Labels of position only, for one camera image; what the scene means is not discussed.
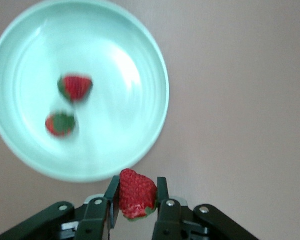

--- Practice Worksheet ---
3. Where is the red strawberry green cap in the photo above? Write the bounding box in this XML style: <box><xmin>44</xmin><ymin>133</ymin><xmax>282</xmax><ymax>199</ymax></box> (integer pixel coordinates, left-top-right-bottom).
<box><xmin>44</xmin><ymin>109</ymin><xmax>77</xmax><ymax>138</ymax></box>
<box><xmin>118</xmin><ymin>168</ymin><xmax>159</xmax><ymax>222</ymax></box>
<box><xmin>57</xmin><ymin>74</ymin><xmax>94</xmax><ymax>104</ymax></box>

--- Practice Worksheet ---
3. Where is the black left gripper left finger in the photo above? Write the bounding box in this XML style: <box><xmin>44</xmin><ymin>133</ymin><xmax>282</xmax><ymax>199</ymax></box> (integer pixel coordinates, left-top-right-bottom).
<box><xmin>0</xmin><ymin>175</ymin><xmax>120</xmax><ymax>240</ymax></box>

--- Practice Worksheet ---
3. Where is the pale green round plate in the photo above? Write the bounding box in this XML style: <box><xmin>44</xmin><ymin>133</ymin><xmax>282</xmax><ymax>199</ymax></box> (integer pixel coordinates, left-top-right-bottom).
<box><xmin>0</xmin><ymin>0</ymin><xmax>171</xmax><ymax>184</ymax></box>

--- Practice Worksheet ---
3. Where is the brown table cloth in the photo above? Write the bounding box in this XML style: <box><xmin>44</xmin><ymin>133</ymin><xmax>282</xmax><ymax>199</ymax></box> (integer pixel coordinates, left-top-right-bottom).
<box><xmin>0</xmin><ymin>0</ymin><xmax>300</xmax><ymax>240</ymax></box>

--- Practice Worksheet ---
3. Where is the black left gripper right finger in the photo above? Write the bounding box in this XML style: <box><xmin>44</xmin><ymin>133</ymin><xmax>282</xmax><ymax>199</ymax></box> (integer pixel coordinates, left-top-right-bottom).
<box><xmin>152</xmin><ymin>177</ymin><xmax>260</xmax><ymax>240</ymax></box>

